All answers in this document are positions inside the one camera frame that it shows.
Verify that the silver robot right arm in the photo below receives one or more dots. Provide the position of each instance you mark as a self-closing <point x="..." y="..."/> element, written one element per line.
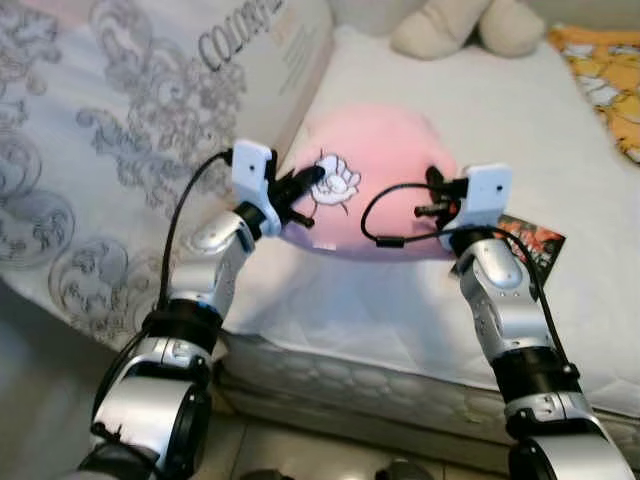
<point x="500" y="300"/>

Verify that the black silver robot leg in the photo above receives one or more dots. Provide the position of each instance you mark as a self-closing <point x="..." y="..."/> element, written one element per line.
<point x="400" y="470"/>
<point x="265" y="474"/>

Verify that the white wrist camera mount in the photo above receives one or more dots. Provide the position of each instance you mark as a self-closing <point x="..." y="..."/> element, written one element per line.
<point x="250" y="170"/>
<point x="487" y="195"/>

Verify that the white floral print bedding pack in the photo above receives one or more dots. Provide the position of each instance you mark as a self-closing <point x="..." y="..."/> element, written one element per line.
<point x="100" y="120"/>

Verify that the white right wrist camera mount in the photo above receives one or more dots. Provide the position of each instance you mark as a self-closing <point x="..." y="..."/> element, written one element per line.
<point x="487" y="195"/>

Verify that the black silver robot left leg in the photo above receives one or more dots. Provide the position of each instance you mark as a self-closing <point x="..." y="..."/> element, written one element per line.
<point x="265" y="474"/>

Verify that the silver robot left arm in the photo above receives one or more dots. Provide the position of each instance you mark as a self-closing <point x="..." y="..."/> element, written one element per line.
<point x="215" y="270"/>

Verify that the white quilted mattress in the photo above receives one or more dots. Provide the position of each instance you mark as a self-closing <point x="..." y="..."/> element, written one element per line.
<point x="500" y="130"/>

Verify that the pink cartoon pillow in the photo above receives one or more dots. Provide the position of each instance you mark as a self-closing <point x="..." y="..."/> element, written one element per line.
<point x="390" y="150"/>

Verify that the yellow cartoon print blanket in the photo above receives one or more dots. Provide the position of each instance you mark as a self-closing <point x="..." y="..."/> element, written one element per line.
<point x="610" y="80"/>

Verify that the black silver robot right leg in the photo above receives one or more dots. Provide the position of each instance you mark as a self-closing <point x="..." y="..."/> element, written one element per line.
<point x="400" y="470"/>

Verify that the beige plush toy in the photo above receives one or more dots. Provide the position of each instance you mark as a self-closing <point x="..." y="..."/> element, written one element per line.
<point x="440" y="30"/>

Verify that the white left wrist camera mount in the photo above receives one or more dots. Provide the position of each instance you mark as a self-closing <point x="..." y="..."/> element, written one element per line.
<point x="250" y="170"/>

